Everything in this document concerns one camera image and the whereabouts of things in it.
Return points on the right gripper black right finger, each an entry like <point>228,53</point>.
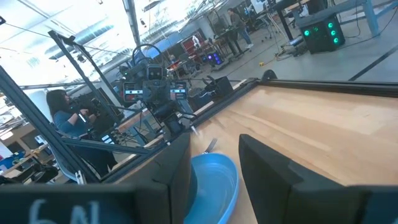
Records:
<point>280,193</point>

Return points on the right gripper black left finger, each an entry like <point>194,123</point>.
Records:
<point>149,202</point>

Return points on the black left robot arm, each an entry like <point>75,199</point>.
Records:
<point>172,123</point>

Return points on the black computer with green lights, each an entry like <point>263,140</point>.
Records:
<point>321,35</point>

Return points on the black frame clamp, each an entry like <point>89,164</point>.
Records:
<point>269,75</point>

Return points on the blue wide-rimmed bowl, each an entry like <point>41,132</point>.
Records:
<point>214,186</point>

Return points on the black aluminium table frame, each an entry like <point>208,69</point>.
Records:
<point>311,85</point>

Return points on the black control box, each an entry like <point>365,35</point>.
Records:
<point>224,87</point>

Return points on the person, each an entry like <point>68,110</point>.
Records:
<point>65,121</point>
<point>239,25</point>

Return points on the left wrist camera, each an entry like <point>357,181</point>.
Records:
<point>155,72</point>

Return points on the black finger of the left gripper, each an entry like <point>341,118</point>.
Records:
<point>178,91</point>
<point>133,92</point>

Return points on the black computer with purple lights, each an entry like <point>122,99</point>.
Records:
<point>215,58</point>

